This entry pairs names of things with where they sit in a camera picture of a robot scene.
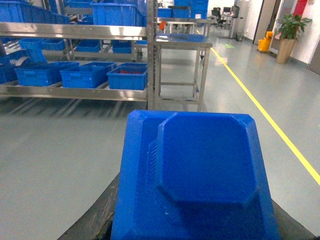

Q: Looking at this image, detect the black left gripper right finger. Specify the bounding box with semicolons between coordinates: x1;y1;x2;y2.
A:
272;200;318;240

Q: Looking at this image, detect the grey trash bin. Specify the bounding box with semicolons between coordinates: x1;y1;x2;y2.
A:
235;32;244;42

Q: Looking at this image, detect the blue bin middle shelf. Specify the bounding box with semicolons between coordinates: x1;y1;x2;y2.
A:
60;62;118;89

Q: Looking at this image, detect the stainless steel side table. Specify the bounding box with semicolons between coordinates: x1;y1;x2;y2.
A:
153;33;213;112

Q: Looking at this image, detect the blue block part with knob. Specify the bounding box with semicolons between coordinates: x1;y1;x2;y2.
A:
111;110;280;240

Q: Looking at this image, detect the blue bin left shelf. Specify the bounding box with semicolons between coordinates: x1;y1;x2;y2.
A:
14;61;80;87

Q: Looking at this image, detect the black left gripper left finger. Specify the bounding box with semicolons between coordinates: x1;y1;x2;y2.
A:
59;175;119;240

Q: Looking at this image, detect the stainless steel shelf rack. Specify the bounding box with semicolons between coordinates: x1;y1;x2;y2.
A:
0;0;159;111

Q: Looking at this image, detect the yellow floor line tape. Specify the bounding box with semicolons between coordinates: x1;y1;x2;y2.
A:
204;28;320;186

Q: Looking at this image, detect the potted plant in tan pot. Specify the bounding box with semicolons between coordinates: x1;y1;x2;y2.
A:
276;14;313;64

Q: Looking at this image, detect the large blue bin upper shelf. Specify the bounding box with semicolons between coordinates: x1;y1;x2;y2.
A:
90;0;146;27

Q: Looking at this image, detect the blue bin with red parts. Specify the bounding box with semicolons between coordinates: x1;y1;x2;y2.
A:
106;64;148;91

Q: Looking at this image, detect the yellow mop bucket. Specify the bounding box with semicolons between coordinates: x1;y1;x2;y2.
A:
258;31;273;53

